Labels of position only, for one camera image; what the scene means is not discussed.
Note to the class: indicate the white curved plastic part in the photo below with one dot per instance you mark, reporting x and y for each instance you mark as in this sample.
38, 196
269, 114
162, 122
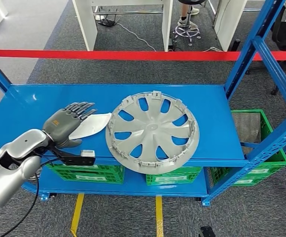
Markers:
93, 126

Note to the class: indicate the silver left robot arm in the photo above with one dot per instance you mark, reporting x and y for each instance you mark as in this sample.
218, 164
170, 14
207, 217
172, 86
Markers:
10, 173

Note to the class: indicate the blue metal shelf rack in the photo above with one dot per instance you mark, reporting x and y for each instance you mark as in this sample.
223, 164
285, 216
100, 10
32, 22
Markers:
182, 98

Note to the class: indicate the grey wheel hubcap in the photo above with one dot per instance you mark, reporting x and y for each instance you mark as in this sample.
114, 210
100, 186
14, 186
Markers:
152, 127

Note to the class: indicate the red barrier belt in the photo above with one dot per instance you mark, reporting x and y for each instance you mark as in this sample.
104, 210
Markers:
133, 55

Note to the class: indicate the green plastic crate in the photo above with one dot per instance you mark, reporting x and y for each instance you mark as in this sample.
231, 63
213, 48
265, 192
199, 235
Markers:
277, 159
96, 171
172, 179
243, 182

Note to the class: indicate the chrome base stool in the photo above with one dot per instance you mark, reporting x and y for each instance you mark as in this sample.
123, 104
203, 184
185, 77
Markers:
186, 30

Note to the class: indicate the black power strip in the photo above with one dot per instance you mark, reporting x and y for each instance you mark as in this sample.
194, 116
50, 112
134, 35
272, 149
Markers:
107, 22

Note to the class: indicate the white desk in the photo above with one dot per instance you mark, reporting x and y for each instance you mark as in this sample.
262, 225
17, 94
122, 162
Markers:
86, 26
228, 23

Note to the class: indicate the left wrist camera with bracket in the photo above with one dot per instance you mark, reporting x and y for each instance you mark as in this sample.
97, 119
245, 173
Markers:
87, 154

